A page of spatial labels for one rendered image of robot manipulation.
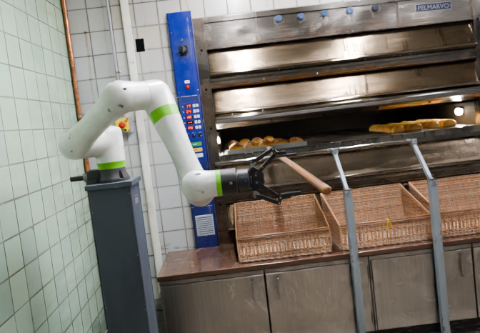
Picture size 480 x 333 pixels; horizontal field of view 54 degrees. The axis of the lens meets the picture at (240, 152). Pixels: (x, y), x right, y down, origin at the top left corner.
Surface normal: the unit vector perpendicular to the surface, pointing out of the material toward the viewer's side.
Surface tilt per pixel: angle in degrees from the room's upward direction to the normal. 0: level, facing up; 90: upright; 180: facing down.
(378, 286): 90
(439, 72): 70
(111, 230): 90
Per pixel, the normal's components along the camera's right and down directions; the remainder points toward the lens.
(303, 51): -0.01, -0.28
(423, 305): 0.04, 0.00
